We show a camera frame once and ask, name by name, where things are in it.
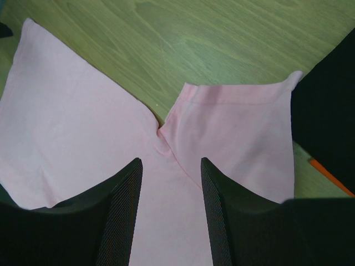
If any folded black t shirt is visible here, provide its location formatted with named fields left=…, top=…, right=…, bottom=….
left=291, top=31, right=354, bottom=193

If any pink t shirt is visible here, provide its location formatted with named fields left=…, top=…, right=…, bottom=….
left=1, top=19, right=302, bottom=265

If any folded orange t shirt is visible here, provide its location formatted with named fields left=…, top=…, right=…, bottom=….
left=308, top=158, right=354, bottom=197

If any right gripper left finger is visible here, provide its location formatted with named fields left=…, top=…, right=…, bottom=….
left=1, top=158, right=143, bottom=265

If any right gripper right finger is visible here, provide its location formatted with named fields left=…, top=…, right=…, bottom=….
left=201, top=158, right=354, bottom=265

